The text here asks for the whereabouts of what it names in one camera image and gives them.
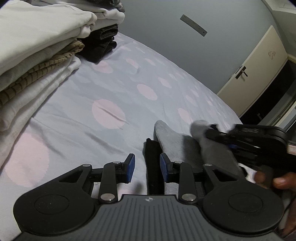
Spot cream door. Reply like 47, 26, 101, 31
217, 25, 288, 117

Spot grey wall plate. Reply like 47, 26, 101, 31
180, 14, 208, 37

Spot person's right hand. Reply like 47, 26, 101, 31
254, 170, 296, 237

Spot tan striped folded cloth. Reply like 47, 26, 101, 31
0, 40, 86, 108

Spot white printed cloth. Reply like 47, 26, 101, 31
238, 162, 258, 184

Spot stack of white folded clothes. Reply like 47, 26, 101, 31
0, 0, 126, 133

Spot grey patterned folded cloth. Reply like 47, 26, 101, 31
102, 0, 126, 13

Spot grey sock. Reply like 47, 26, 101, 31
190, 120, 246, 178
154, 120, 202, 195

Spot black sock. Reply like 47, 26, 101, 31
144, 138, 166, 195

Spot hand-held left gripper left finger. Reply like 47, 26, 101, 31
59, 153, 136, 204

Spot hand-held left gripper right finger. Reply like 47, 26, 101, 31
159, 152, 238, 204

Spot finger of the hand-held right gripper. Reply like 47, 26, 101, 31
205, 124, 238, 151

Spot metal door handle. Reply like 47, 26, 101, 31
236, 66, 248, 80

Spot dotted bed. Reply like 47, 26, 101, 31
0, 31, 244, 241

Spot black folded pants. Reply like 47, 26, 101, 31
80, 23, 120, 63

